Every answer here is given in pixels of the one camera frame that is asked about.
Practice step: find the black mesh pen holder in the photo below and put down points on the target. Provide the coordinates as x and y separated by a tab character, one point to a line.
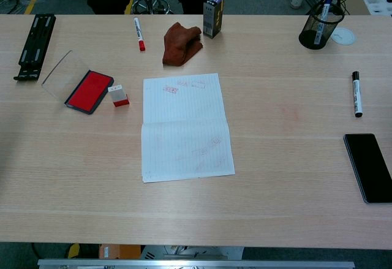
312	40

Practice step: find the dark carton box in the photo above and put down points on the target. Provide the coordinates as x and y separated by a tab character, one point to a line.
212	17

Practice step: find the aluminium rail profile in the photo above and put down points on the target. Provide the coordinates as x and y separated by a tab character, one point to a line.
196	264

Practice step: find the cardboard box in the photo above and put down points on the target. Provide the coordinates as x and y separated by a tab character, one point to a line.
355	2

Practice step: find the orange box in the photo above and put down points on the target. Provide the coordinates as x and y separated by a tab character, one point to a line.
122	252

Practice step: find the red and white stamp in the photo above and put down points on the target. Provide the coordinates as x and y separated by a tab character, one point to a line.
119	96

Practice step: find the white marker with black cap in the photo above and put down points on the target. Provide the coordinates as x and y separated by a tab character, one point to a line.
356	94

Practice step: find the brown cloth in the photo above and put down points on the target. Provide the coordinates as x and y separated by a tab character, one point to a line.
179	45

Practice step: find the white marker with red cap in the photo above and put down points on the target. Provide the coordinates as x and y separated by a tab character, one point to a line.
139	33

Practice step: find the black metal bracket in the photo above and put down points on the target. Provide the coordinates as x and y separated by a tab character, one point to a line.
33	48

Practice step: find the white device under table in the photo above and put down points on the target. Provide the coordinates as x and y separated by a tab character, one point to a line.
190	252

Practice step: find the black smartphone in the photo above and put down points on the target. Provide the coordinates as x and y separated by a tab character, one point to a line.
370	165

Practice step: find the white lined paper sheet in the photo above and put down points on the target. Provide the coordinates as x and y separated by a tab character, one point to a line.
183	128

